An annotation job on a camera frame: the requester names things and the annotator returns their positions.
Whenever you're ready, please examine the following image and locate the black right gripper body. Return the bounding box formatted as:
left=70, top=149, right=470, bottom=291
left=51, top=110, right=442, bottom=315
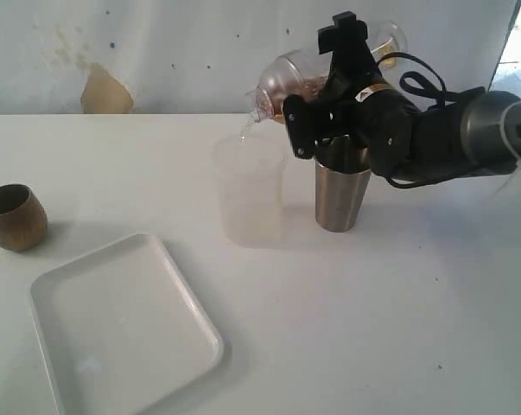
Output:
left=314, top=51, right=416, bottom=177

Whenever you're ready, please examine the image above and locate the clear plastic shaker cup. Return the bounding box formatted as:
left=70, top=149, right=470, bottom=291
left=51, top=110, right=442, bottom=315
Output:
left=311, top=20, right=408, bottom=105

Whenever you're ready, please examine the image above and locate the clear dome strainer lid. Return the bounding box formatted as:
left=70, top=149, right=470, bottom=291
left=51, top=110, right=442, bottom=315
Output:
left=245, top=48, right=332, bottom=124

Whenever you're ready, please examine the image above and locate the stainless steel tumbler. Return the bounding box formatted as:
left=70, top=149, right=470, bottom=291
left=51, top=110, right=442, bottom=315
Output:
left=315, top=136, right=372, bottom=233

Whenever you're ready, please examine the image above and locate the brown wooden cup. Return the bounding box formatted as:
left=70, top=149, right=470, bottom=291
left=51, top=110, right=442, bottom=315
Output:
left=0, top=183, right=48, bottom=252

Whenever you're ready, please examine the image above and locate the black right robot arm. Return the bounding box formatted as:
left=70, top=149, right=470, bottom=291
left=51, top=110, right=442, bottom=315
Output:
left=317, top=12, right=521, bottom=189

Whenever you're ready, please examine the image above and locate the frosted translucent plastic cup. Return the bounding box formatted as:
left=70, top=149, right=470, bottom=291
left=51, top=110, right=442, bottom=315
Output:
left=212, top=133, right=287, bottom=247

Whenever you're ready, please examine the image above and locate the white rectangular tray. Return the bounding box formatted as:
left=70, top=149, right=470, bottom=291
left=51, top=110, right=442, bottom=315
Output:
left=29, top=233, right=224, bottom=414

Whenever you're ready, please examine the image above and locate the black cable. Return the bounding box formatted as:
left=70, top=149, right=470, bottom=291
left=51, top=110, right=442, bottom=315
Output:
left=374, top=51, right=488, bottom=113

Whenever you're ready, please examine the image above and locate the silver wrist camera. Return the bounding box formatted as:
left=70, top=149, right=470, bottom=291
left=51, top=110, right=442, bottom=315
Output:
left=283, top=94, right=316, bottom=160

